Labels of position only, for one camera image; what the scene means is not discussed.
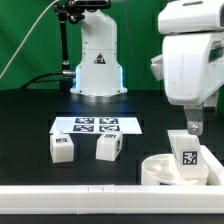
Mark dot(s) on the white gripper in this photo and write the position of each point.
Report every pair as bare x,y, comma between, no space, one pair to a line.
192,68

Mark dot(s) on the white round stool seat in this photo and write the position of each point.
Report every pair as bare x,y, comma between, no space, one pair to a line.
161,170

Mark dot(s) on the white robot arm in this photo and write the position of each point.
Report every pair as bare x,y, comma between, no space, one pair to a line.
100,76

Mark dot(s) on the white sheet with markers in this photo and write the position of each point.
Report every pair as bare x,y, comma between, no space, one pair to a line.
96,125

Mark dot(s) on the white front fence rail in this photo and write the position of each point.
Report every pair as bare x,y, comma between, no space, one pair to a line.
111,199

